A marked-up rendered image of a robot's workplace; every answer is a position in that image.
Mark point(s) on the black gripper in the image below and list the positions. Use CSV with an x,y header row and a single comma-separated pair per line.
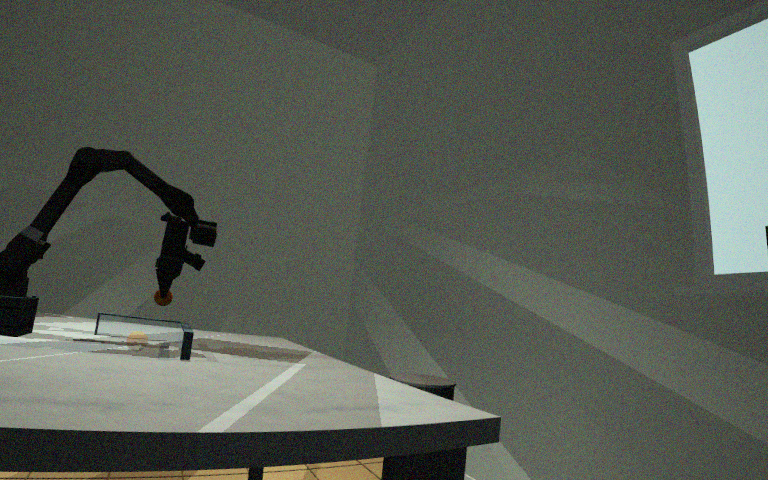
x,y
169,265

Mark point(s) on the clear blue-grey l-shaped low wall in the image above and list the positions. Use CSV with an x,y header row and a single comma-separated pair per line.
x,y
187,337

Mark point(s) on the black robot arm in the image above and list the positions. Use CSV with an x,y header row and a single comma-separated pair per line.
x,y
30,244

